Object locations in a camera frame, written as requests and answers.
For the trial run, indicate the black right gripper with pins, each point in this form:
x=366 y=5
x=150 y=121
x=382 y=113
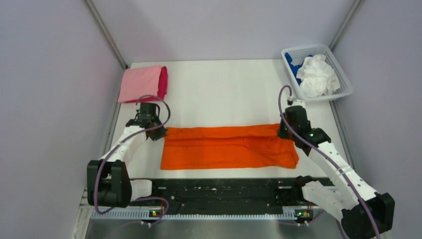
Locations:
x=281 y=133

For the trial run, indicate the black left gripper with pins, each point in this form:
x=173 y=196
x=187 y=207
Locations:
x=160 y=134

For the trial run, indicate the orange t shirt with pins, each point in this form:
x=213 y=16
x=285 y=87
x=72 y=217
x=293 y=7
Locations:
x=253 y=146

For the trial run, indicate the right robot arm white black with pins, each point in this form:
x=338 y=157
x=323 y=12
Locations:
x=361 y=211

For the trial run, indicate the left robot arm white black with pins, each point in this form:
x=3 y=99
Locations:
x=108 y=180

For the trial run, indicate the white crumpled t shirt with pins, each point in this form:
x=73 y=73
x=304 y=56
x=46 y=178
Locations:
x=317 y=78

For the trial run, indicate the crimson folded t shirt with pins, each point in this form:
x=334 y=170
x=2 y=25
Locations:
x=163 y=85

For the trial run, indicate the blue t shirt in basket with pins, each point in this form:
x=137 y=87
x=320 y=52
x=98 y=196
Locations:
x=294 y=67

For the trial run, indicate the pink folded t shirt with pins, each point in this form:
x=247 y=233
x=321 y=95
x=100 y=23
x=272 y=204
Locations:
x=139 y=82

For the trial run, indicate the white plastic basket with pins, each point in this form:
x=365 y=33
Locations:
x=300 y=53

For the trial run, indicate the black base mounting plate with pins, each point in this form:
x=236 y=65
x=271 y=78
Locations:
x=257 y=196

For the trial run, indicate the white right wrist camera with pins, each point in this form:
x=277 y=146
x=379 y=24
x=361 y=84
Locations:
x=292 y=101

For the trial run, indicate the white slotted cable duct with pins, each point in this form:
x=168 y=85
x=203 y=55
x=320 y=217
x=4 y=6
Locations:
x=152 y=214

